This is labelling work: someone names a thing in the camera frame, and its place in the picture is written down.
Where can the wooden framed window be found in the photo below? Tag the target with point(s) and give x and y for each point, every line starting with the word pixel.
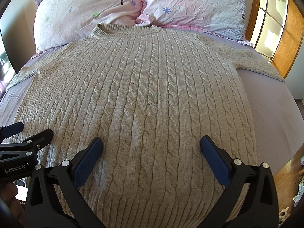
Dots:
pixel 275 29

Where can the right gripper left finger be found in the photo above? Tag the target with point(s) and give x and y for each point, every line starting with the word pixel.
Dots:
pixel 53 198

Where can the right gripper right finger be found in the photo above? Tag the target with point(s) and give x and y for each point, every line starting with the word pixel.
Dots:
pixel 260 206

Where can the wooden bedside table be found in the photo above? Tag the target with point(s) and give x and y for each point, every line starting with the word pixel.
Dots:
pixel 286 181

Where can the right floral pink pillow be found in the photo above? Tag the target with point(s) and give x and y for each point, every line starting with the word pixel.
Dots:
pixel 224 18

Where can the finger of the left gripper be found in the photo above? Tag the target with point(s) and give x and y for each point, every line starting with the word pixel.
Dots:
pixel 11 130
pixel 26 149

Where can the left floral pink pillow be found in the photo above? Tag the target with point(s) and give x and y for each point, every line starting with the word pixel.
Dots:
pixel 59 22

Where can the floral pink pillow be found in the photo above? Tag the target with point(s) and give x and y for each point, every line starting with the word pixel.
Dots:
pixel 59 22
pixel 224 18

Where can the person's left hand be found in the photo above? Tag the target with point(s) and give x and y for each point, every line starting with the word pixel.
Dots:
pixel 8 193

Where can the beige cable-knit sweater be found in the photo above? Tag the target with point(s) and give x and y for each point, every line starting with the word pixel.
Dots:
pixel 150 94

